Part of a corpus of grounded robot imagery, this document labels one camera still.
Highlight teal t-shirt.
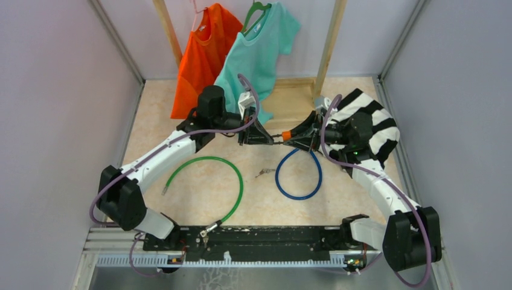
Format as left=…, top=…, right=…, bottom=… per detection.
left=214, top=2, right=301, bottom=113

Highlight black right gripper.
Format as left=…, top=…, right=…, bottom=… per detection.
left=282, top=111, right=351, bottom=152

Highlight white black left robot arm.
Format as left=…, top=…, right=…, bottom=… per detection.
left=92, top=83, right=260, bottom=250

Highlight orange t-shirt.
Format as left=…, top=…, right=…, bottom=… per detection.
left=170, top=3, right=242, bottom=119

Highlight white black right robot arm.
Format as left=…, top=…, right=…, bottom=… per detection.
left=282, top=112, right=442, bottom=271

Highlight black white striped cloth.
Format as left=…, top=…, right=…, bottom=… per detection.
left=319, top=88, right=400, bottom=169

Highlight pink clothes hanger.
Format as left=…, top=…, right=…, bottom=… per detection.
left=190, top=0, right=207, bottom=31

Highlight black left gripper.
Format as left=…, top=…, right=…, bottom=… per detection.
left=213, top=106, right=275, bottom=146

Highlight silver cable lock keys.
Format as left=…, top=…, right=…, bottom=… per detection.
left=255, top=168, right=276, bottom=178

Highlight orange black padlock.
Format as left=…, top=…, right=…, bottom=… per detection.
left=271, top=131, right=293, bottom=144

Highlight wooden clothes rack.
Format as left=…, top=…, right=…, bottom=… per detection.
left=152, top=0, right=348, bottom=131

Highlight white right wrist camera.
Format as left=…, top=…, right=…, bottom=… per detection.
left=314, top=96, right=331, bottom=114

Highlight green cable lock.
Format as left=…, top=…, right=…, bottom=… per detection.
left=161, top=156, right=244, bottom=238

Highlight green clothes hanger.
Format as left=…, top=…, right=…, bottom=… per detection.
left=242, top=1, right=271, bottom=35

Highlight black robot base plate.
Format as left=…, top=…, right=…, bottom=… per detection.
left=142, top=226, right=375, bottom=264

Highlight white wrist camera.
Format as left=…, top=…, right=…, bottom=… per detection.
left=237, top=91, right=255, bottom=117
left=314, top=96, right=331, bottom=114

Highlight white slotted cable duct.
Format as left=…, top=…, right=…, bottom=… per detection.
left=96, top=252, right=363, bottom=268

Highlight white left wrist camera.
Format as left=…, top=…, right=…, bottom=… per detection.
left=237, top=91, right=255, bottom=117

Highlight blue cable lock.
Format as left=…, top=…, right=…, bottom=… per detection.
left=275, top=149, right=323, bottom=201

